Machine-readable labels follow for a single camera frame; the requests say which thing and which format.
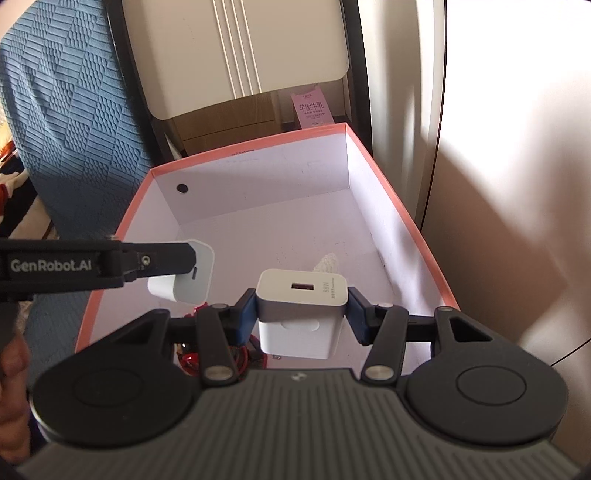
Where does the white plush toy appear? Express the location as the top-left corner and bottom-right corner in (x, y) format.
(310, 251), (342, 278)

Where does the brown cardboard box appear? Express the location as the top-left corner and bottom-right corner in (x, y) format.
(166, 90), (296, 158)

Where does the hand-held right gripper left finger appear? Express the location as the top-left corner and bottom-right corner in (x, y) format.
(76, 288), (260, 387)

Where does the blue textured chair cover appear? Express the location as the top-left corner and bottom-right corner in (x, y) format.
(0, 0), (154, 356)

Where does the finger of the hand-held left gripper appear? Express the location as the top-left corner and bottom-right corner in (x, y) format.
(122, 239), (198, 283)

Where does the striped blanket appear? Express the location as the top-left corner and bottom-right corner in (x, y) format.
(0, 111), (61, 241)

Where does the person's left hand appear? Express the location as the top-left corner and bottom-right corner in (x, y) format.
(0, 332), (34, 437)

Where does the small white charger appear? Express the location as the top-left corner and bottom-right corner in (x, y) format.
(147, 239), (215, 305)

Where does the pink carton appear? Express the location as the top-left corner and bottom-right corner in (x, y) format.
(290, 85), (335, 130)

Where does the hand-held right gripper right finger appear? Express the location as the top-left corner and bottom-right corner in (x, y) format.
(347, 286), (509, 385)

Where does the pink shoe box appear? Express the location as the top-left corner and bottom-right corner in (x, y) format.
(74, 122), (460, 370)

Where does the large white charger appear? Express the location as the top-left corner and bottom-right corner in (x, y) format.
(255, 269), (349, 361)

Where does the cream folding chair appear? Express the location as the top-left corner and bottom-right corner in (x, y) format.
(104, 0), (375, 162)

